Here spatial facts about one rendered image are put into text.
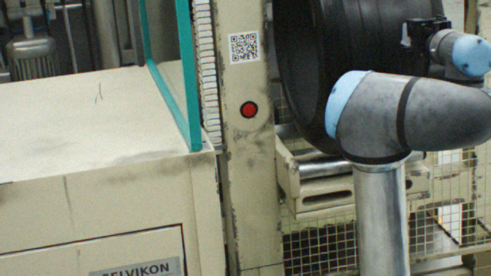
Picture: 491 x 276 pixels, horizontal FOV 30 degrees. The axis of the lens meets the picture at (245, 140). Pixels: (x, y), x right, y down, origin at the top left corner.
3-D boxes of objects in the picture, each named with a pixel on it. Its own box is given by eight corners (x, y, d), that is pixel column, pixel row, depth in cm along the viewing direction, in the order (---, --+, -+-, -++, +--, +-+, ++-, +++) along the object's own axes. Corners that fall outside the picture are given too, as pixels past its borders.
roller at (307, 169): (288, 170, 233) (293, 185, 231) (290, 159, 230) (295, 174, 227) (419, 149, 240) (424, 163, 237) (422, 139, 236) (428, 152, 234)
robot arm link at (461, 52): (458, 82, 175) (461, 37, 173) (434, 73, 185) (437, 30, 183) (496, 81, 177) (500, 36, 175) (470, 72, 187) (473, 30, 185)
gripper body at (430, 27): (436, 14, 200) (461, 20, 189) (438, 52, 202) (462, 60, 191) (402, 18, 199) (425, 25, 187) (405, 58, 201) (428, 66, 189)
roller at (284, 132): (261, 128, 258) (264, 143, 258) (264, 126, 254) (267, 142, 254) (379, 109, 265) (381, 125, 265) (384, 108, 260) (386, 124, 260)
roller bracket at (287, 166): (290, 201, 226) (288, 163, 223) (251, 145, 262) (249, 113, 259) (303, 198, 227) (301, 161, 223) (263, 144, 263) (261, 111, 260)
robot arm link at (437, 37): (472, 65, 187) (434, 71, 185) (462, 62, 191) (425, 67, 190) (470, 28, 185) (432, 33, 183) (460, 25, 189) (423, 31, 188)
